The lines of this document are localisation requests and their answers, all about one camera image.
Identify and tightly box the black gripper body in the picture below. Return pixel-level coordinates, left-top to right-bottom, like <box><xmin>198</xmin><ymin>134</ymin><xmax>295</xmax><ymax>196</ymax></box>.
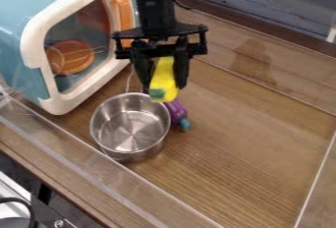
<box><xmin>112</xmin><ymin>23</ymin><xmax>210</xmax><ymax>59</ymax></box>

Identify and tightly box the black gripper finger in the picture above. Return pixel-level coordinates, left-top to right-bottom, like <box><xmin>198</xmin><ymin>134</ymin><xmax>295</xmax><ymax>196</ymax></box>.
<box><xmin>174</xmin><ymin>38</ymin><xmax>190</xmax><ymax>89</ymax></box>
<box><xmin>131</xmin><ymin>40</ymin><xmax>154</xmax><ymax>88</ymax></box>

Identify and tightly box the yellow toy banana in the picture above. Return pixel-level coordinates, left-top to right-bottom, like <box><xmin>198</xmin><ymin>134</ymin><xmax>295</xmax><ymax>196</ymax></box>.
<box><xmin>150</xmin><ymin>56</ymin><xmax>179</xmax><ymax>102</ymax></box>

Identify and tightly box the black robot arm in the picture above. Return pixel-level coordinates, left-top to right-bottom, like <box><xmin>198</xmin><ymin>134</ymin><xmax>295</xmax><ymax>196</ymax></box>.
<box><xmin>112</xmin><ymin>0</ymin><xmax>210</xmax><ymax>88</ymax></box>

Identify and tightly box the silver metal pot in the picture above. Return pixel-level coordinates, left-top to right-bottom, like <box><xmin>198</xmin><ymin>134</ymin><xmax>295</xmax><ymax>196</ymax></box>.
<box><xmin>90</xmin><ymin>64</ymin><xmax>172</xmax><ymax>164</ymax></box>

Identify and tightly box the orange plate in microwave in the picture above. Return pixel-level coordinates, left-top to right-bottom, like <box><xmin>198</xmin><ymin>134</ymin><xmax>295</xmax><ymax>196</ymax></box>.
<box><xmin>44</xmin><ymin>40</ymin><xmax>95</xmax><ymax>75</ymax></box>

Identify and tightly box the purple toy eggplant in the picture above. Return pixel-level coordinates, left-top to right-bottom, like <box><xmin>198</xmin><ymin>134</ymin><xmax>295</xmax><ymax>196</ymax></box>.
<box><xmin>164</xmin><ymin>99</ymin><xmax>191</xmax><ymax>131</ymax></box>

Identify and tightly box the blue toy microwave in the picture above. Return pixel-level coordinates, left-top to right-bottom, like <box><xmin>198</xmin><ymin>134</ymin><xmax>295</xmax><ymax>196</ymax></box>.
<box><xmin>0</xmin><ymin>0</ymin><xmax>138</xmax><ymax>115</ymax></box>

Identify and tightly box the clear acrylic table barrier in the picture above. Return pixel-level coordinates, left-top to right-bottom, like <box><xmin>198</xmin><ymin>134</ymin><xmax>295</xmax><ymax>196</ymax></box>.
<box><xmin>0</xmin><ymin>91</ymin><xmax>223</xmax><ymax>228</ymax></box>

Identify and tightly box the black cable lower left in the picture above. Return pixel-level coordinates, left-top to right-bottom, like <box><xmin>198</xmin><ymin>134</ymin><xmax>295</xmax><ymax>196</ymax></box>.
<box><xmin>0</xmin><ymin>197</ymin><xmax>38</xmax><ymax>228</ymax></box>

